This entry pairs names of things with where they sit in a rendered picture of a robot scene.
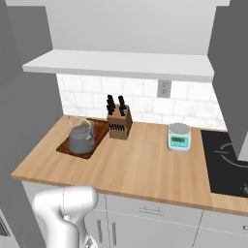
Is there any dark wooden tray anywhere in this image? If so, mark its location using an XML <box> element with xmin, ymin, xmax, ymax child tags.
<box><xmin>55</xmin><ymin>118</ymin><xmax>110</xmax><ymax>160</ymax></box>

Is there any grey kettle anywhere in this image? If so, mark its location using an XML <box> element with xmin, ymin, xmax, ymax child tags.
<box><xmin>67</xmin><ymin>115</ymin><xmax>97</xmax><ymax>155</ymax></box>

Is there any grey cabinet door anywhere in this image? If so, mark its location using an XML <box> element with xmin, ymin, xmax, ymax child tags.
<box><xmin>206</xmin><ymin>0</ymin><xmax>248</xmax><ymax>163</ymax></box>

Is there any wooden knife block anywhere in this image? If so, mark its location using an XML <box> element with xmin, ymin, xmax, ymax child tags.
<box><xmin>107</xmin><ymin>105</ymin><xmax>134</xmax><ymax>140</ymax></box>

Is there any white kitchen scale teal display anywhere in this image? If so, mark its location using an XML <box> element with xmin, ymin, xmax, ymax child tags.
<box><xmin>167</xmin><ymin>122</ymin><xmax>193</xmax><ymax>154</ymax></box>

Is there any wide grey drawer front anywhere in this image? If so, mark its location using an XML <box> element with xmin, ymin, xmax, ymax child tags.
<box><xmin>104</xmin><ymin>193</ymin><xmax>205</xmax><ymax>228</ymax></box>

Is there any grey tall unit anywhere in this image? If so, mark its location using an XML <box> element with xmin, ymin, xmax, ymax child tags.
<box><xmin>0</xmin><ymin>72</ymin><xmax>65</xmax><ymax>248</ymax></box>

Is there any narrow grey cupboard door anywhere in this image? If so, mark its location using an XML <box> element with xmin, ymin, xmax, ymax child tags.
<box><xmin>84</xmin><ymin>208</ymin><xmax>109</xmax><ymax>248</ymax></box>

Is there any black hob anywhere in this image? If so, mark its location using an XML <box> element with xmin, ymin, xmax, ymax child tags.
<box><xmin>200</xmin><ymin>129</ymin><xmax>248</xmax><ymax>199</ymax></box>

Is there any wide grey cupboard door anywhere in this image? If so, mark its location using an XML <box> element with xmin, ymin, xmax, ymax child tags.
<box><xmin>106</xmin><ymin>210</ymin><xmax>202</xmax><ymax>248</ymax></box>

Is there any grey wall outlet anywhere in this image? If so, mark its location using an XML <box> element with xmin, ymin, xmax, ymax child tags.
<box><xmin>156</xmin><ymin>78</ymin><xmax>172</xmax><ymax>99</ymax></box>

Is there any white open wall cabinet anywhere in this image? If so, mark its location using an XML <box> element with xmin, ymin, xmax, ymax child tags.
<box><xmin>4</xmin><ymin>0</ymin><xmax>233</xmax><ymax>83</ymax></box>

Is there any grey cupboard door handle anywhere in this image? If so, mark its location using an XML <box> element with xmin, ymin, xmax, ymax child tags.
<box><xmin>96</xmin><ymin>219</ymin><xmax>104</xmax><ymax>244</ymax></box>
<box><xmin>110</xmin><ymin>221</ymin><xmax>118</xmax><ymax>248</ymax></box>

